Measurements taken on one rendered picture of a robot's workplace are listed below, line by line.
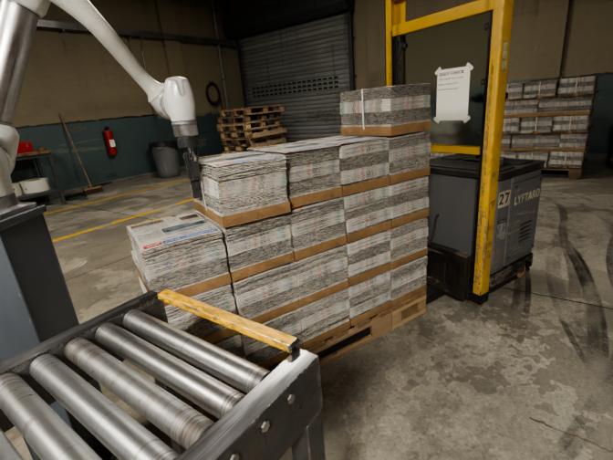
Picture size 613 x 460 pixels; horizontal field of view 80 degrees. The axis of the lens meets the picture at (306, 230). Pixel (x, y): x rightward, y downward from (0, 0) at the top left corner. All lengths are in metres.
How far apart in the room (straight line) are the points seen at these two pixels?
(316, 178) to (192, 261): 0.61
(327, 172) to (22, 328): 1.20
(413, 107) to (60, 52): 7.29
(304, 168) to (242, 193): 0.31
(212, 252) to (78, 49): 7.44
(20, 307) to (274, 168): 0.92
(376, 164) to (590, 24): 6.21
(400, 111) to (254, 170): 0.81
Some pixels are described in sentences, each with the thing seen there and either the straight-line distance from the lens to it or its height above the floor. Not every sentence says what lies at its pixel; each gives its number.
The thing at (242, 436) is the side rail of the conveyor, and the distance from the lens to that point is 0.61.
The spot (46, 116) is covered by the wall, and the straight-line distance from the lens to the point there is 8.17.
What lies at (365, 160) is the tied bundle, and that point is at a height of 0.98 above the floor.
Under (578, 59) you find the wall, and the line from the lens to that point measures 7.64.
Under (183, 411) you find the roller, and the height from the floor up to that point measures 0.80.
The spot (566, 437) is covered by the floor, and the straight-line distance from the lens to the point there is 1.82.
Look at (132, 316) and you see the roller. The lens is 0.98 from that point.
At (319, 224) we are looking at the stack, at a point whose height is 0.73.
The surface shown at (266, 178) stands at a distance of 1.41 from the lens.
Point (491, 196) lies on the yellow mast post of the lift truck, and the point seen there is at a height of 0.69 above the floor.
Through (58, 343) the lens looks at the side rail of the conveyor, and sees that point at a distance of 0.97.
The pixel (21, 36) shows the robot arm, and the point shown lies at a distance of 1.60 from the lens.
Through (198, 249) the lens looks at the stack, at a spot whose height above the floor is 0.78.
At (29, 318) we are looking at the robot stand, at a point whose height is 0.70.
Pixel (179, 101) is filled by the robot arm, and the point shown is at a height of 1.29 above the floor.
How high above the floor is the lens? 1.24
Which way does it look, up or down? 19 degrees down
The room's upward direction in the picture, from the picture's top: 5 degrees counter-clockwise
